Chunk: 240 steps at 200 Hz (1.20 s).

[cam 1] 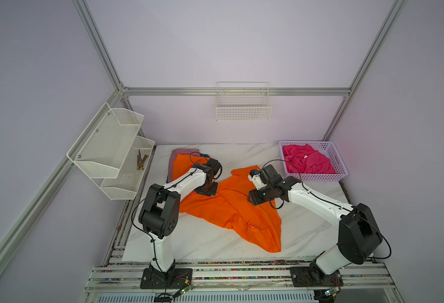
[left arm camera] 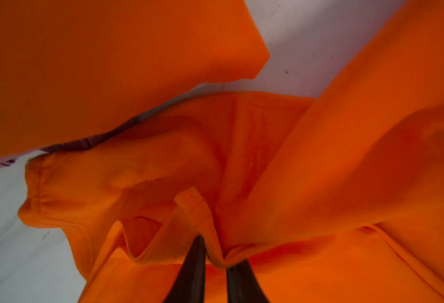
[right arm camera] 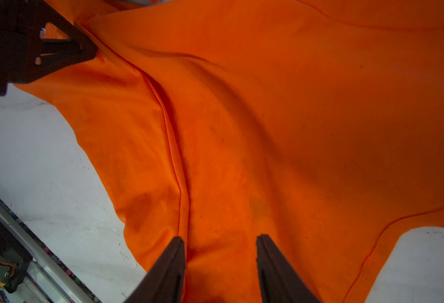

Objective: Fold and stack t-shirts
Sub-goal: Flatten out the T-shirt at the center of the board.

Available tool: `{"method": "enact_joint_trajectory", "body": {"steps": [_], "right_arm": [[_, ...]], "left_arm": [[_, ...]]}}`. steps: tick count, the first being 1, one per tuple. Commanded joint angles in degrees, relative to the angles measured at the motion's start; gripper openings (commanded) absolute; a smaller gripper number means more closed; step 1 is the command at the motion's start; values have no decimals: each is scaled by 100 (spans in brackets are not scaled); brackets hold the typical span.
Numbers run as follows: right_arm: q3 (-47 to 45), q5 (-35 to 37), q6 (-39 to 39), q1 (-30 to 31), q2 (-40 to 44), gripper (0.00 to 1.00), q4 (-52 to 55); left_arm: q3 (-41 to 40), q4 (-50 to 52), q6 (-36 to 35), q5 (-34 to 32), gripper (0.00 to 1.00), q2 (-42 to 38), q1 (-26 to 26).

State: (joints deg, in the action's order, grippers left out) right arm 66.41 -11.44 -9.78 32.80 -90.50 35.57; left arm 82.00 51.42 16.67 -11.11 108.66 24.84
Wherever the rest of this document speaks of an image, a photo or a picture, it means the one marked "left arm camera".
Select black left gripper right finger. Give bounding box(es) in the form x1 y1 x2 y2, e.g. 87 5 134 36
227 260 269 303

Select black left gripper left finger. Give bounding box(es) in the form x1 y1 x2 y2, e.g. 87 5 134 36
164 236 206 303

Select orange t-shirt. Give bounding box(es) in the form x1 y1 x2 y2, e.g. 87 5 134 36
19 1 444 302
0 1 269 158

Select folded orange t-shirt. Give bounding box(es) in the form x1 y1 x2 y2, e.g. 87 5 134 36
0 1 269 158

